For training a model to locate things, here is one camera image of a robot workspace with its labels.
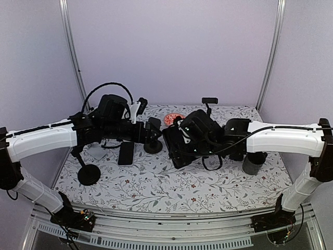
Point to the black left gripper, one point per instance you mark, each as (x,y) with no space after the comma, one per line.
(138,137)

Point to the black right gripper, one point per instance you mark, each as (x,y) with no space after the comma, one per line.
(183,159)

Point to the small round base phone stand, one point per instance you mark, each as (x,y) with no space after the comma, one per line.
(156,146)

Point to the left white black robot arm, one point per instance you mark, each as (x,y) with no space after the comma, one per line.
(113,119)

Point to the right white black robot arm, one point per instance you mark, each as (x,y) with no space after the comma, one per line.
(198,136)

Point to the black phone with white edge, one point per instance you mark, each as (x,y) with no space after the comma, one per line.
(126,154)

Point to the white flat phone stand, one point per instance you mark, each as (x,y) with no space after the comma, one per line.
(97,153)

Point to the tall black clamp phone stand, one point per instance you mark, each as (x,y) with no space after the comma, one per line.
(207,101)

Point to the black gooseneck stand round base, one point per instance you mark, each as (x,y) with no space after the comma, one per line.
(88,174)

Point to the red white patterned bowl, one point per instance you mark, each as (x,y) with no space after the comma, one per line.
(169,118)

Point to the floral patterned tablecloth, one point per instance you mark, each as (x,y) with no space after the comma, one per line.
(153,184)

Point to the dark grey mug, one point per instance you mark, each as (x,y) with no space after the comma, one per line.
(253,162)

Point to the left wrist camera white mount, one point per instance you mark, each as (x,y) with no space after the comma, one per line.
(137,108)

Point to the aluminium front rail base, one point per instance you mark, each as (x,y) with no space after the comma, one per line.
(116,229)

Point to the left aluminium frame post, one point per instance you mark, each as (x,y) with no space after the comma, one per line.
(64,11)

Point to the aluminium frame post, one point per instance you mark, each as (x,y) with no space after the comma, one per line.
(64,11)
(278,25)

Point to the right aluminium frame post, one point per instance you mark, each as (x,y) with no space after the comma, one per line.
(278,25)

